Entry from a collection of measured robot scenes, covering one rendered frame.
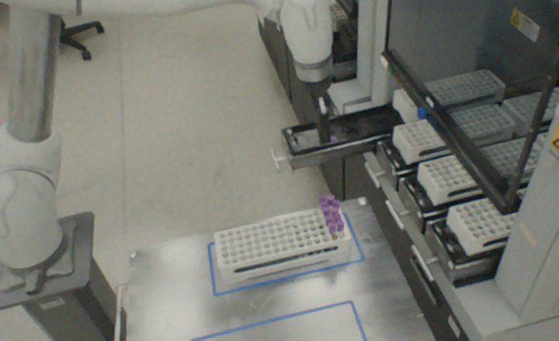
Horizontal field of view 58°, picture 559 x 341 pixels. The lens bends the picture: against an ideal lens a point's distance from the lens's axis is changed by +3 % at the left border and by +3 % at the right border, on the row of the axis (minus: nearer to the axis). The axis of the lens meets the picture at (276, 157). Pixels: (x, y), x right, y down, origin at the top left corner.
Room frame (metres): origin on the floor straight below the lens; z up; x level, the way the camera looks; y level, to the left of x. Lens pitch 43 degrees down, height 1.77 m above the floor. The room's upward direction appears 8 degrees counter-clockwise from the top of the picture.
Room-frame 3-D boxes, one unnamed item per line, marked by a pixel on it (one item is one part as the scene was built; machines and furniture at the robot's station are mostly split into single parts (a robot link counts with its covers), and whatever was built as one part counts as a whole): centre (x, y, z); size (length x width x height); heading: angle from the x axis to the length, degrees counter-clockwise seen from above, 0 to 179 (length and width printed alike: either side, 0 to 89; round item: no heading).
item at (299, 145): (1.12, -0.35, 0.78); 0.73 x 0.14 x 0.09; 99
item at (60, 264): (0.85, 0.66, 0.73); 0.22 x 0.18 x 0.06; 9
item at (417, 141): (0.99, -0.48, 0.83); 0.30 x 0.10 x 0.06; 99
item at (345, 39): (1.52, -0.30, 0.85); 0.12 x 0.02 x 0.06; 9
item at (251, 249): (0.69, 0.01, 0.85); 0.30 x 0.10 x 0.06; 96
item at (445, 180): (0.84, -0.51, 0.83); 0.30 x 0.10 x 0.06; 99
